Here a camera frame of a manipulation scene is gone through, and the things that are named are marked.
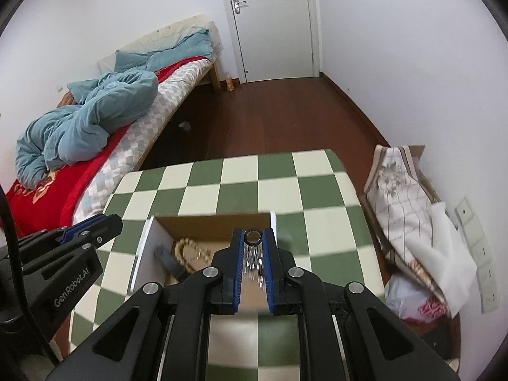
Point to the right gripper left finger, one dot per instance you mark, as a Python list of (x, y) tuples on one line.
[(225, 296)]

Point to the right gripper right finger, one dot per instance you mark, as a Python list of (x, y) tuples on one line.
[(280, 301)]

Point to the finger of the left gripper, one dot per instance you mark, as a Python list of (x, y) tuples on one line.
[(105, 228), (70, 232)]

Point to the bed with red sheet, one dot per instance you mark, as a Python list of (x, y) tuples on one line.
[(73, 193)]

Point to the green white checkered tablecloth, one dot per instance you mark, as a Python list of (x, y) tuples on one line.
[(168, 332)]

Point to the white cardboard box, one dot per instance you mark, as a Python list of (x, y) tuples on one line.
[(204, 235)]

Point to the blue rumpled duvet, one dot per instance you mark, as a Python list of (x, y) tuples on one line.
[(78, 132)]

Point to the red white plastic bag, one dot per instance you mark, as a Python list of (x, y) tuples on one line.
[(411, 301)]

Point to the patterned fabric on box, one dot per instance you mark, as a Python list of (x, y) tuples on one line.
[(399, 207)]

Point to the white cloth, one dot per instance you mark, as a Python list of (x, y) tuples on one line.
[(447, 259)]

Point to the small orange bottle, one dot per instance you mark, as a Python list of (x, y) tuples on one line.
[(229, 82)]

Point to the white door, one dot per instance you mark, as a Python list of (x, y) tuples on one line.
[(274, 39)]

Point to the white wall socket strip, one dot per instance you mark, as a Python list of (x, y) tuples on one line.
[(479, 249)]

